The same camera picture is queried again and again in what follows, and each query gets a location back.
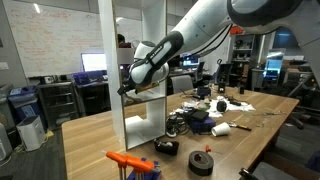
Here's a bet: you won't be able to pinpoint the blue recycling bin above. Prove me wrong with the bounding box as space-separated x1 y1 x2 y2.
8 85 41 123

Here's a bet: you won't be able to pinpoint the black round speaker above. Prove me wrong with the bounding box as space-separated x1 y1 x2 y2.
216 101 227 112

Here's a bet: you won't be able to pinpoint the white wooden shelf unit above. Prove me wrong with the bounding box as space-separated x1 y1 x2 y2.
98 0 169 150

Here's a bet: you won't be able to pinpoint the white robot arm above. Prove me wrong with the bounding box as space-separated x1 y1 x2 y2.
117 0 320 95

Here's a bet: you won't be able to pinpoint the white air purifier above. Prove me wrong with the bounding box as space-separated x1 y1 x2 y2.
17 116 46 151

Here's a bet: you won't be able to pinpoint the grey office chair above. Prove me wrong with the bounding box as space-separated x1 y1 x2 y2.
171 75 193 94

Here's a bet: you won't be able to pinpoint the white paper cup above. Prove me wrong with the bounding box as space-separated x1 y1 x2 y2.
211 122 231 137

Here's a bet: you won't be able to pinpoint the black duct tape roll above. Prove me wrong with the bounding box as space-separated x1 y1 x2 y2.
188 151 214 176

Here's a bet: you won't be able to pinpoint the tangled black cables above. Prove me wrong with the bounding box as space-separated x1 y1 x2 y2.
165 113 191 138

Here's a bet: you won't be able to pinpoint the computer monitor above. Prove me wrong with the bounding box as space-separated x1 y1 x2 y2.
81 53 107 72

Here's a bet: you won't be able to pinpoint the wrist camera orange mount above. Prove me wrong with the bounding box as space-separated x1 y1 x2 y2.
135 83 159 94

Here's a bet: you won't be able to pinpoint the black power adapter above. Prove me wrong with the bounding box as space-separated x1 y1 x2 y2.
191 110 209 122

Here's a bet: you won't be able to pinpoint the long orange T-handle key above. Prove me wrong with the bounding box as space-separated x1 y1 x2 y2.
103 151 159 180

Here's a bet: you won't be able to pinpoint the blue hex key holder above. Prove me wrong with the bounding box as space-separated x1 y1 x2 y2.
126 158 161 180

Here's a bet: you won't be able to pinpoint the blue box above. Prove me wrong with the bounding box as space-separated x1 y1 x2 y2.
187 117 216 134

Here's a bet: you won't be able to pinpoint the black drawer cabinet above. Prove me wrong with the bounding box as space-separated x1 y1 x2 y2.
37 82 79 130

